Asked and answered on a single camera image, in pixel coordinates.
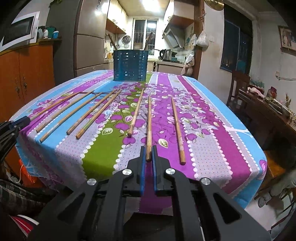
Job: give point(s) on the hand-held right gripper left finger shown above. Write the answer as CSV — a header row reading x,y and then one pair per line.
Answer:
x,y
143,176

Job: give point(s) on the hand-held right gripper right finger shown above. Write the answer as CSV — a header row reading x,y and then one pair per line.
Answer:
x,y
156,176

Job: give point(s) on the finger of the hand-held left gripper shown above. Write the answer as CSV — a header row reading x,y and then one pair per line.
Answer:
x,y
22,121
9,139

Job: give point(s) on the long bamboo chopstick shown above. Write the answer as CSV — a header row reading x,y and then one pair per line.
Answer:
x,y
149,127

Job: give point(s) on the group of wooden chopsticks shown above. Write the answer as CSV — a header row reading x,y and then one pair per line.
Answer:
x,y
177,129

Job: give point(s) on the blue perforated utensil holder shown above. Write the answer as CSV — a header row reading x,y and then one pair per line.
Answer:
x,y
130,66

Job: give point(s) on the orange wooden cabinet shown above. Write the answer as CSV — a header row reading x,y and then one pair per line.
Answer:
x,y
30,76

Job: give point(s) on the plaid cloth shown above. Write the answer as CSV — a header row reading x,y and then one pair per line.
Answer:
x,y
16,197

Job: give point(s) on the floral striped tablecloth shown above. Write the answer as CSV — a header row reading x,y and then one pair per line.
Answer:
x,y
208,139

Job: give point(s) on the white plastic bottle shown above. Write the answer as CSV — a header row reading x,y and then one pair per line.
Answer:
x,y
45,33

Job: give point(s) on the white microwave oven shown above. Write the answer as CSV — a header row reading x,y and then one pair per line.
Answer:
x,y
18,27

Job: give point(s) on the green container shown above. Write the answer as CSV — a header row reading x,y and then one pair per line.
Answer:
x,y
51,30

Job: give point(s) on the kitchen counter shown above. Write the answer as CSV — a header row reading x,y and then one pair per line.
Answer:
x,y
166,66

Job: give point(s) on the silver refrigerator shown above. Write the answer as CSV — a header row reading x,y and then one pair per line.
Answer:
x,y
90,34

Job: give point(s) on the beige hanging bag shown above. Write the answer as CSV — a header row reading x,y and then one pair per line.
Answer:
x,y
189,64

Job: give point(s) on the orange stool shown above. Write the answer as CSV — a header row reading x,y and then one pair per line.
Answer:
x,y
274,166

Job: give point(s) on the dark wooden stick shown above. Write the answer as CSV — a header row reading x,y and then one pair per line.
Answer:
x,y
112,42
148,41

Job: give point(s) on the dark wooden chair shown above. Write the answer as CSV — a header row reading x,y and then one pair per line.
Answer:
x,y
239,88

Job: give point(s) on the steel electric kettle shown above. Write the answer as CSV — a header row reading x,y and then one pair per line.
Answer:
x,y
167,54

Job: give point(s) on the dark wooden side table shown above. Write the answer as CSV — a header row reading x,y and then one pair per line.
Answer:
x,y
266,118

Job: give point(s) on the pink cloth bundle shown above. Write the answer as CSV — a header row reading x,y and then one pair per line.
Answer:
x,y
255,90

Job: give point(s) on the steel range hood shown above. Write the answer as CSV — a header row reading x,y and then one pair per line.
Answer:
x,y
172,34

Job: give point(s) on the red jar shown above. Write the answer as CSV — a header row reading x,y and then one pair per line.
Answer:
x,y
272,91

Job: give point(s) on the barred kitchen window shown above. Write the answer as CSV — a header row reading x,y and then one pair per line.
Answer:
x,y
144,31

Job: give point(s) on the hanging clear plastic bag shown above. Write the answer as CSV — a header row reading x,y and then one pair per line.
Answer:
x,y
202,38

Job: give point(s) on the dark room window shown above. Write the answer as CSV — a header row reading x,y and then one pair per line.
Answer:
x,y
235,46

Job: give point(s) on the kitchen ceiling light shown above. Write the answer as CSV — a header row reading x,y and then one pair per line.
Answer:
x,y
152,2

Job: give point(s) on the kitchen wall cabinet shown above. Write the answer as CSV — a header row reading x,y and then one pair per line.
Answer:
x,y
115,17

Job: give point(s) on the round gold wall ornament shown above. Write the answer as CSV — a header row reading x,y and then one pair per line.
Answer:
x,y
215,3

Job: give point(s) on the framed wall picture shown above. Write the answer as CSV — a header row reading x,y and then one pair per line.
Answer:
x,y
286,38

